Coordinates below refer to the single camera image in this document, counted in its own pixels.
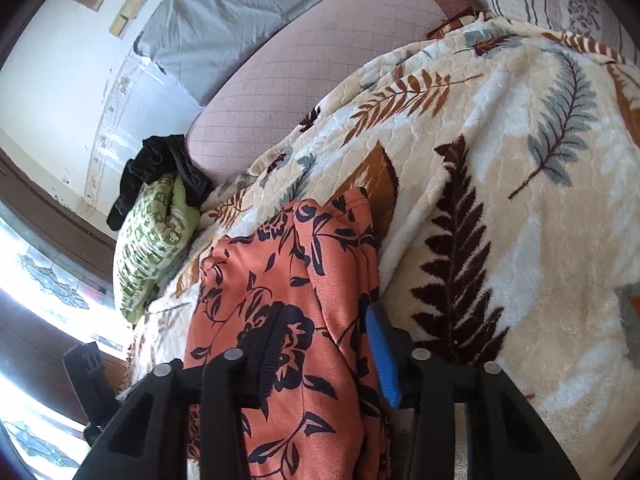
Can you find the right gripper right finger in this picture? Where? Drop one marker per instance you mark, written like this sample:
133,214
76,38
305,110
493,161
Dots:
391,350

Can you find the window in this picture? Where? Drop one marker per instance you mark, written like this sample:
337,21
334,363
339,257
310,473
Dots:
45,312

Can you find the black clothing pile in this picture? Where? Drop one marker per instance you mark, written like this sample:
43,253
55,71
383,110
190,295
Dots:
159,155

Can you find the grey pillow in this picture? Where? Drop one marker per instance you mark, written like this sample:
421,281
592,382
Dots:
200,44

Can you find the wall switch plate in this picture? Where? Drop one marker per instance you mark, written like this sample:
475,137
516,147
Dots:
127,13

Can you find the leaf pattern fleece blanket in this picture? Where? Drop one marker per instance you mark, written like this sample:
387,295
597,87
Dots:
501,165

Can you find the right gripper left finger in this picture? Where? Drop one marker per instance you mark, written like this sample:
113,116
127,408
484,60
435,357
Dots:
261,344

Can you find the green patterned pillow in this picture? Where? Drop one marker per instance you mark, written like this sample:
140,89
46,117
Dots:
154,233

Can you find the pink quilted mattress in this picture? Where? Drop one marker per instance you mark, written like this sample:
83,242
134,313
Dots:
275,90

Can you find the orange floral garment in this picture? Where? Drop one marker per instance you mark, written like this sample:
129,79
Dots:
313,269

